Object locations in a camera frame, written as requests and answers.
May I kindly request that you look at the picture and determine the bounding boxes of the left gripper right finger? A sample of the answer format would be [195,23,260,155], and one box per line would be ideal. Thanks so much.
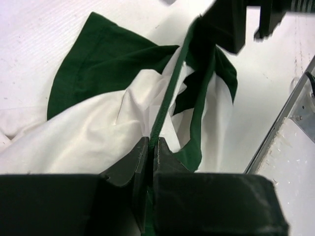
[154,137,192,177]

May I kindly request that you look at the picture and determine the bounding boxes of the green and white t-shirt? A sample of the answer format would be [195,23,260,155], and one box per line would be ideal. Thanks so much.
[0,13,238,174]

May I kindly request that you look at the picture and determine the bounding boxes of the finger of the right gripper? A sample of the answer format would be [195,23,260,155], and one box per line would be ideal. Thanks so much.
[254,7,285,40]
[200,0,247,54]

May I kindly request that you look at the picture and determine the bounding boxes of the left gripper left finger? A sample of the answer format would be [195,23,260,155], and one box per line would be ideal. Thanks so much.
[100,137,149,194]

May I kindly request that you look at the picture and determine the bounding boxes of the silver front mounting rail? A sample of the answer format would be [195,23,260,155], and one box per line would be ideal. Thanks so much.
[245,60,315,236]

